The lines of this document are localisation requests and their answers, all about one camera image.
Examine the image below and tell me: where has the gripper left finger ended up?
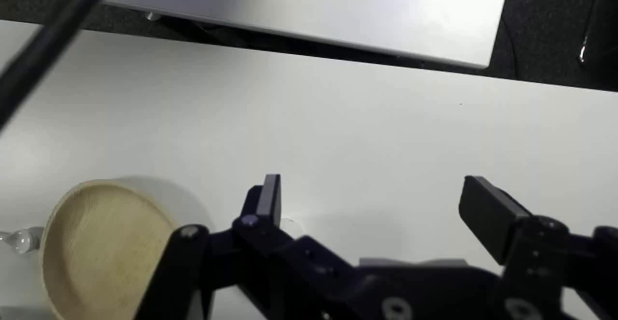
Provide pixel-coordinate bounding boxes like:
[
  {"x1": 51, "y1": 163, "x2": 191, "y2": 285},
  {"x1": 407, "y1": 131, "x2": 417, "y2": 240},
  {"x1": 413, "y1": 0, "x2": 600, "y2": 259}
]
[{"x1": 134, "y1": 174, "x2": 360, "y2": 320}]

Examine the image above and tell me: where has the small clear glass object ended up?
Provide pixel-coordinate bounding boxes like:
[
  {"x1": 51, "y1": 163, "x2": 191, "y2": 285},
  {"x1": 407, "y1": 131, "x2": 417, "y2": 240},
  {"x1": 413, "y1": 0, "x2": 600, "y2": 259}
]
[{"x1": 0, "y1": 227, "x2": 45, "y2": 255}]

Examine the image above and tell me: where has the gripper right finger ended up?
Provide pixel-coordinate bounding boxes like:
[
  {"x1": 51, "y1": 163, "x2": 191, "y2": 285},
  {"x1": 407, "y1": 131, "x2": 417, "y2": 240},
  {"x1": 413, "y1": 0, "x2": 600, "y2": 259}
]
[{"x1": 458, "y1": 175, "x2": 618, "y2": 320}]

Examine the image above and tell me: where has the round wooden plate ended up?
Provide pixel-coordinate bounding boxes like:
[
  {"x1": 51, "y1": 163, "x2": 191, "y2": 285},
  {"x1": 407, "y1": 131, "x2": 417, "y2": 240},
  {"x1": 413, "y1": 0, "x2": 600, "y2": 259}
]
[{"x1": 40, "y1": 179, "x2": 178, "y2": 320}]

